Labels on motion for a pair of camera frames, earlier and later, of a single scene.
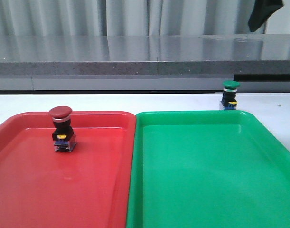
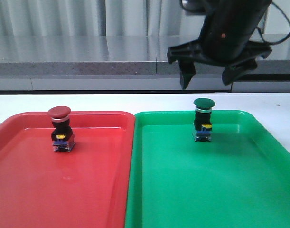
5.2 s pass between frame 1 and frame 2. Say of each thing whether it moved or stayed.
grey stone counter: stayed
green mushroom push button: moved
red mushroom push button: stayed
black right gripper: moved
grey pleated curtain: stayed
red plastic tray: stayed
